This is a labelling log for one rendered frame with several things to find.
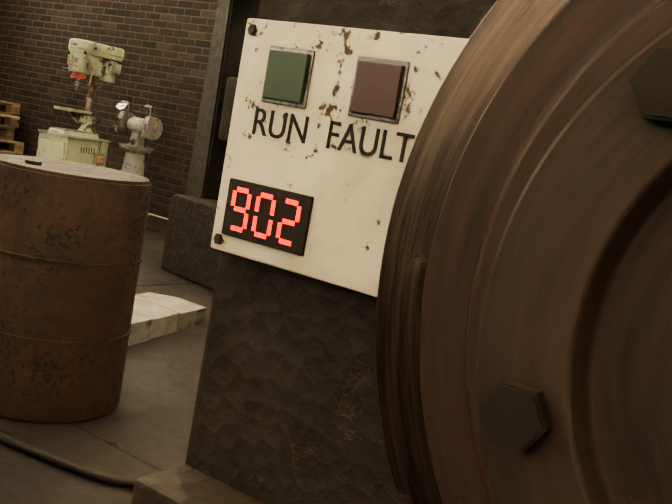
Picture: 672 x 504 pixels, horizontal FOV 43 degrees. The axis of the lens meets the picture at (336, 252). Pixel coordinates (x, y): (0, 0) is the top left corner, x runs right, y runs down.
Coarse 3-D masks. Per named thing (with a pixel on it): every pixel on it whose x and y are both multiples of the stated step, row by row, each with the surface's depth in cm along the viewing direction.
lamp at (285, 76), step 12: (276, 60) 64; (288, 60) 63; (300, 60) 62; (276, 72) 64; (288, 72) 63; (300, 72) 62; (264, 84) 64; (276, 84) 64; (288, 84) 63; (300, 84) 62; (264, 96) 64; (276, 96) 64; (288, 96) 63; (300, 96) 62
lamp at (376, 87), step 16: (368, 64) 59; (384, 64) 58; (368, 80) 59; (384, 80) 58; (400, 80) 58; (352, 96) 60; (368, 96) 59; (384, 96) 58; (368, 112) 59; (384, 112) 58
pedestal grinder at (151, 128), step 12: (120, 108) 876; (144, 108) 861; (120, 120) 884; (132, 120) 876; (144, 120) 863; (156, 120) 868; (120, 132) 888; (132, 132) 879; (144, 132) 865; (156, 132) 872; (120, 144) 877; (132, 144) 878; (132, 156) 875; (144, 156) 885; (132, 168) 875; (144, 168) 892
